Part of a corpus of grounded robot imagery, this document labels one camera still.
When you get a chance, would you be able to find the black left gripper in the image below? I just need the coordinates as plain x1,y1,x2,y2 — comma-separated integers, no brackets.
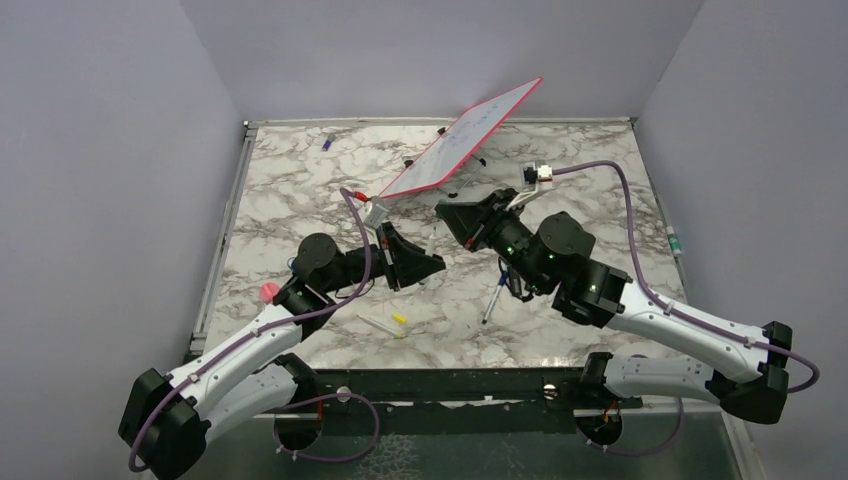
322,222,446,293

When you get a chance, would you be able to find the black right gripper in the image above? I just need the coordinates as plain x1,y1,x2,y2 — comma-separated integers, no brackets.
437,188,550,294

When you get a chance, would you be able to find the white green-tip marker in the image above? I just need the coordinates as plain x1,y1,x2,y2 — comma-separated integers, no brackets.
425,225,439,256

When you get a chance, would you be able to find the white black-tip marker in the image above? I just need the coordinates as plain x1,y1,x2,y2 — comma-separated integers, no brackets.
481,270,508,325

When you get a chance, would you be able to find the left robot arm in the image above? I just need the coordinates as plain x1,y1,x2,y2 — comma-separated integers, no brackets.
118,222,446,479

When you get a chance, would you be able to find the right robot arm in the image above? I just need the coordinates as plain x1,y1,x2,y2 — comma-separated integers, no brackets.
435,189,792,425

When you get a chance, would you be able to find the whiteboard metal stand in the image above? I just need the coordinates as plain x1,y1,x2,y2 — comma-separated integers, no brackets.
433,154,488,199

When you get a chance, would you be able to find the white yellow-tip marker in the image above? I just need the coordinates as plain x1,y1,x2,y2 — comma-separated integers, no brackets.
359,315,406,339

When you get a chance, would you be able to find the pink framed whiteboard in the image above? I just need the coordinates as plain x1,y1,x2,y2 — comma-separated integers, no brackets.
379,77,543,199

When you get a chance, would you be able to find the pink round object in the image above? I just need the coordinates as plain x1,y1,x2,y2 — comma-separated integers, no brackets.
259,282,280,305

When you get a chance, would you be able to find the small purple marker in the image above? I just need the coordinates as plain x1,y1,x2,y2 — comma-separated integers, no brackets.
321,133,336,151

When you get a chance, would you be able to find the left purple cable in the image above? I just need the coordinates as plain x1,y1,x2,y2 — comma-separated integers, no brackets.
127,188,374,474

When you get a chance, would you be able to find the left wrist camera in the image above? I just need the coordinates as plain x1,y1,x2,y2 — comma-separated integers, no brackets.
361,196,390,230

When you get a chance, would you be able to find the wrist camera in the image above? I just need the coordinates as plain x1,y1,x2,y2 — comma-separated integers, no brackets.
361,196,390,230
507,161,554,210

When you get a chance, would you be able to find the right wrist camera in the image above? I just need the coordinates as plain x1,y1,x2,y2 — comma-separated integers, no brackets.
507,161,554,210

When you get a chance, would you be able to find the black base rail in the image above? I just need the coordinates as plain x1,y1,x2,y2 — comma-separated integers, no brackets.
269,359,643,440

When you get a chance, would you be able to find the green white marker on rail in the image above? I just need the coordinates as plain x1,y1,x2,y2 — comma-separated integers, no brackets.
666,225,682,257

